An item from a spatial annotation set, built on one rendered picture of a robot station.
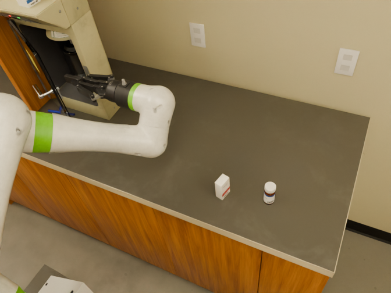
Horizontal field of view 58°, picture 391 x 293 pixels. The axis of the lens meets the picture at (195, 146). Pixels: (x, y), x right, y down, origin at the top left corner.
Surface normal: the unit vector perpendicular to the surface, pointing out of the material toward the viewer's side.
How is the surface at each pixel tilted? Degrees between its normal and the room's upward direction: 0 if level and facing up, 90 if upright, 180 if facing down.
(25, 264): 0
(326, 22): 90
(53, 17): 90
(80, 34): 90
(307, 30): 90
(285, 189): 0
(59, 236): 0
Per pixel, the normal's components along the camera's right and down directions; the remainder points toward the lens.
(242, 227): -0.10, -0.65
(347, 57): -0.43, 0.71
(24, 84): 0.90, 0.27
